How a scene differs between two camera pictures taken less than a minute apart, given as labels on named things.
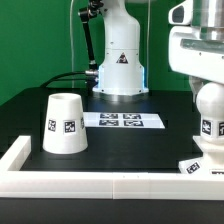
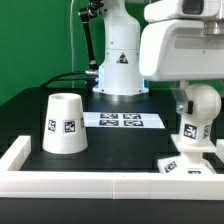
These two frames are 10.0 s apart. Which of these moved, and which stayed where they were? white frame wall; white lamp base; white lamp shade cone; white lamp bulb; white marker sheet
Moved: white lamp base; white lamp bulb
Stayed: white frame wall; white lamp shade cone; white marker sheet
